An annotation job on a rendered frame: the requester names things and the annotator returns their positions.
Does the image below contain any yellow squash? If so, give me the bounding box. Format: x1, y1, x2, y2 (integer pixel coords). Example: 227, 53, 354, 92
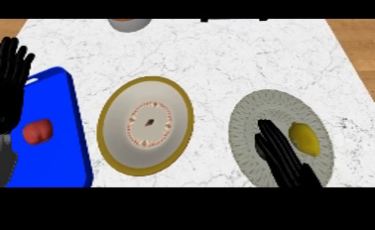
286, 122, 322, 158

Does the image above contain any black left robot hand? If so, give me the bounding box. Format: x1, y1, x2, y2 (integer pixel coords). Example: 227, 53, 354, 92
0, 36, 37, 135

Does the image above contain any grey round bowl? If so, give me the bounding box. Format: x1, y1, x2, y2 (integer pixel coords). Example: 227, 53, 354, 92
106, 19, 152, 34

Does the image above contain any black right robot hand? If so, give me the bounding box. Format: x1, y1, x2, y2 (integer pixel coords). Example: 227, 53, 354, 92
254, 118, 323, 188

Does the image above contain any red vegetable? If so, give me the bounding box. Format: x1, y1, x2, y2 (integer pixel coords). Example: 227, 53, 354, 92
22, 118, 55, 146

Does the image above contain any blue cutting board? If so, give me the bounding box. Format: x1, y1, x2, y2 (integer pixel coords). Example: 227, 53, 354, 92
4, 66, 95, 188

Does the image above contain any round grey placemat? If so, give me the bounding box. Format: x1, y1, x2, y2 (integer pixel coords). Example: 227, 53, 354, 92
227, 89, 335, 188

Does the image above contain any gold-rimmed white bowl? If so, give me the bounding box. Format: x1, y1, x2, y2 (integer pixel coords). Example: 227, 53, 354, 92
96, 75, 195, 177

